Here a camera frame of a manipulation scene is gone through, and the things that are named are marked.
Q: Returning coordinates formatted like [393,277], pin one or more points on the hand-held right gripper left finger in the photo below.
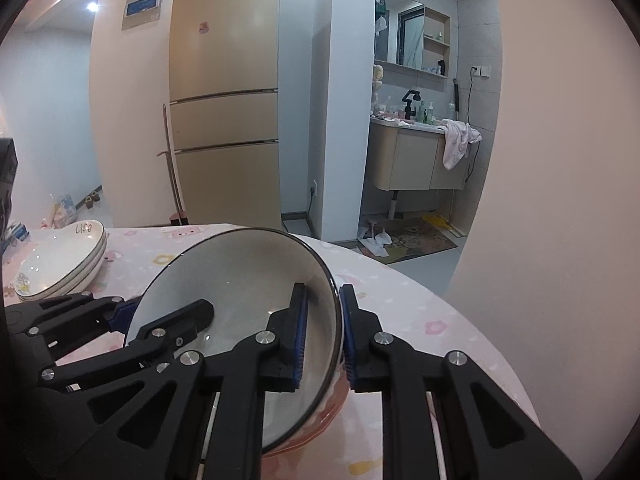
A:
[300,340]

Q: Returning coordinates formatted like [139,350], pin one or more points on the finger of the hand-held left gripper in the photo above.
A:
[170,322]
[119,316]

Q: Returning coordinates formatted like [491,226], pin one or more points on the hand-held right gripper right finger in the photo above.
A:
[347,335]

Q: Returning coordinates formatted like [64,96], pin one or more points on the white bowl with dark rim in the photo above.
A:
[225,280]

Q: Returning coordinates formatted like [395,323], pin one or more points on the pink carrot print bowl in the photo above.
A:
[327,410]

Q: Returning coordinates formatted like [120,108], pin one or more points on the white plate with handwritten mark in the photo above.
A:
[55,260]

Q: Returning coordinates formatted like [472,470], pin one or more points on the pink cartoon printed tablecloth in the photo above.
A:
[400,300]

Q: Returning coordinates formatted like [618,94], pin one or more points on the white cloth on floor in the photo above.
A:
[377,242]

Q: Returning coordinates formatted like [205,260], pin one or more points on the plastic bag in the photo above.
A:
[64,212]

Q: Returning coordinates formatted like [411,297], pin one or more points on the pair of brown slippers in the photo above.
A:
[92,200]

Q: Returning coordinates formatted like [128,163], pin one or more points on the patterned bath mat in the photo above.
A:
[425,242]

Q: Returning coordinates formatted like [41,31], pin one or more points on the grey drain pipe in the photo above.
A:
[394,205]

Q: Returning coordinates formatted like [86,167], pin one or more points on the yellow floor item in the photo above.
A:
[442,222]

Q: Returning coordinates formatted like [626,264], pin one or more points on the beige vanity cabinet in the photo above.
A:
[410,155]

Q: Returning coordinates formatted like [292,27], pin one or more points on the white hanging towel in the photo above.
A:
[457,142]

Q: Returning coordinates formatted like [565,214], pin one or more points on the black faucet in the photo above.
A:
[410,102]

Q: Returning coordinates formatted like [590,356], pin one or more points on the beige three-door refrigerator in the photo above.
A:
[225,60]

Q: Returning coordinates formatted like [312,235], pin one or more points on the mirror cabinet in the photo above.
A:
[420,35]

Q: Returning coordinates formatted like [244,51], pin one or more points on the low wall socket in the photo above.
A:
[314,188]

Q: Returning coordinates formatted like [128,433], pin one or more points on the bathroom wall socket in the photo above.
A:
[480,70]

